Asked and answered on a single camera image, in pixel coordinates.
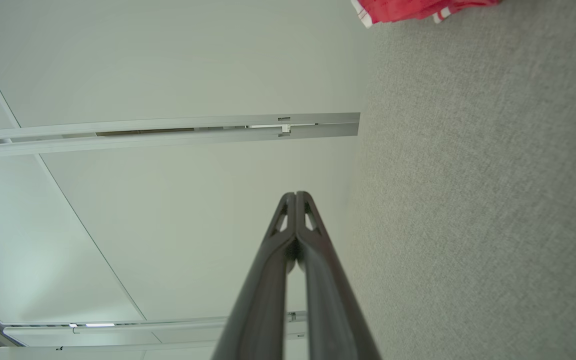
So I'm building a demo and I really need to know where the grey fabric sofa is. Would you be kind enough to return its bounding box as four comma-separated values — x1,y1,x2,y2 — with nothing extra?
340,0,576,360

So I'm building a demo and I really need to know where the red jersey with white sleeves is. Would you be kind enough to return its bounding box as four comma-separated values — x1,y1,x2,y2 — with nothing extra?
350,0,502,29

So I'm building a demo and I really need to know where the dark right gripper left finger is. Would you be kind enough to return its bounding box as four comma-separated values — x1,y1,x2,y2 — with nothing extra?
211,191,299,360

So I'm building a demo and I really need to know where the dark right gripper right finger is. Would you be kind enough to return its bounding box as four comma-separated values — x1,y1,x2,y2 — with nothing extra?
295,190,383,360

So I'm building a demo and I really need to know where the white ceiling track rail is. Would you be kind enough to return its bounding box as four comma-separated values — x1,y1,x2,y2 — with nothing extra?
0,112,361,160
0,310,309,360

